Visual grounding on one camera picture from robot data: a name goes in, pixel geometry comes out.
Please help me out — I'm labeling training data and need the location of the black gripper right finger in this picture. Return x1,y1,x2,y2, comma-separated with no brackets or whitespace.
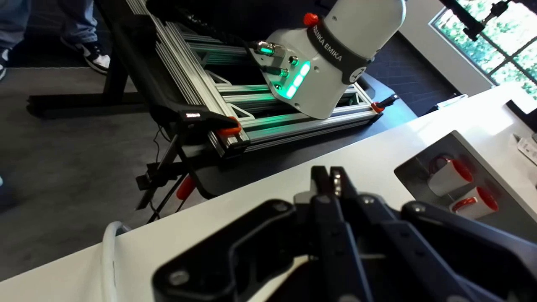
329,165,537,302

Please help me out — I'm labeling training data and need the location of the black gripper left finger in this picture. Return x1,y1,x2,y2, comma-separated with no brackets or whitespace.
151,165,359,302

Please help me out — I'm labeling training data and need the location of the red and white mug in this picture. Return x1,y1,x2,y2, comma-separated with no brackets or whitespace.
426,155,476,199
450,185,500,222

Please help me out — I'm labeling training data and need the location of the steel sink basin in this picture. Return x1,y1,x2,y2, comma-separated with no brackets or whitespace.
393,130,537,242

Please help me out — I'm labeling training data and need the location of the white printed paper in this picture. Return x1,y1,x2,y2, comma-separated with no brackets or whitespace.
517,133,537,167

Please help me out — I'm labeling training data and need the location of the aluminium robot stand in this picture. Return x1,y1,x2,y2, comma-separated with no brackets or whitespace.
124,0,393,165

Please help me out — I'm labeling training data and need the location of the window with trees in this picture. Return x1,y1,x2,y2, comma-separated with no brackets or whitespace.
430,0,537,103

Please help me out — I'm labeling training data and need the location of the black and white sneaker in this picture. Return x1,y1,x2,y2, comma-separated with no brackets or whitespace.
59,36,112,76
0,48,13,83

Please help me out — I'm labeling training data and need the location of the blue jeans leg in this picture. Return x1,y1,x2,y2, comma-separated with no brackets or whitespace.
57,0,99,48
0,0,32,53

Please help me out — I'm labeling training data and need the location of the white hose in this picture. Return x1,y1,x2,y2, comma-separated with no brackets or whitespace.
99,221,132,302

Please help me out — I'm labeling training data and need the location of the black desk frame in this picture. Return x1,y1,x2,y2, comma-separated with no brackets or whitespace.
25,0,148,120

